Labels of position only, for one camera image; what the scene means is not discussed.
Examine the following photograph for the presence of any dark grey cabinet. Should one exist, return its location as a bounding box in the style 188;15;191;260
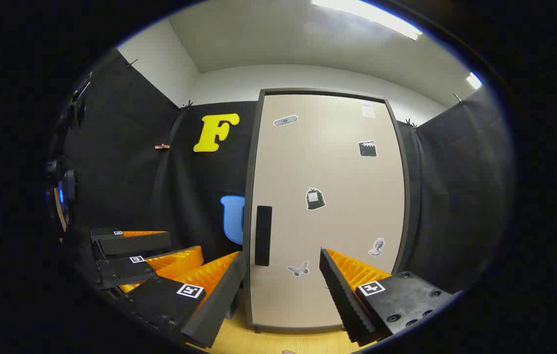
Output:
243;88;412;334

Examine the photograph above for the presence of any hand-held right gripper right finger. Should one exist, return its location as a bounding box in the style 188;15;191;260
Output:
319;248;457;347

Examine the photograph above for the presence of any black door handle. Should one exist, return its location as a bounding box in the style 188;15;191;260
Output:
255;206;273;267

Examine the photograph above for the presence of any black backdrop cloth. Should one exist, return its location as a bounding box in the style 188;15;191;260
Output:
57;49;516;295

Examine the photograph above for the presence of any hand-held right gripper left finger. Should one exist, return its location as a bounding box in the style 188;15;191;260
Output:
124;251;248;350

